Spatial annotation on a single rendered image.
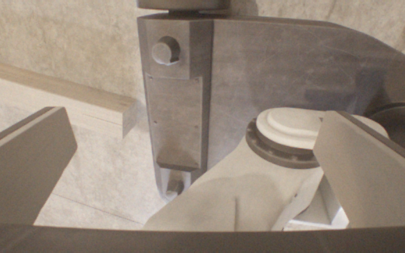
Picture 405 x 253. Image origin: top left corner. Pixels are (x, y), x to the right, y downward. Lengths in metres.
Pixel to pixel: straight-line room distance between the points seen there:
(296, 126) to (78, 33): 0.67
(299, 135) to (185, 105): 0.25
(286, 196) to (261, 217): 0.05
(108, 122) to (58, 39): 0.31
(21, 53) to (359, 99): 1.01
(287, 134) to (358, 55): 0.22
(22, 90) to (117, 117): 0.34
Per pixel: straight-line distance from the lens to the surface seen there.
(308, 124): 0.37
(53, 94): 0.81
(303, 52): 0.46
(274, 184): 0.31
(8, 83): 0.93
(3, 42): 1.04
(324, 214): 0.49
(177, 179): 0.60
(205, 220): 0.23
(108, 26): 0.73
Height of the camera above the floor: 0.61
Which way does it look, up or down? 57 degrees down
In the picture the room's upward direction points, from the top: 159 degrees counter-clockwise
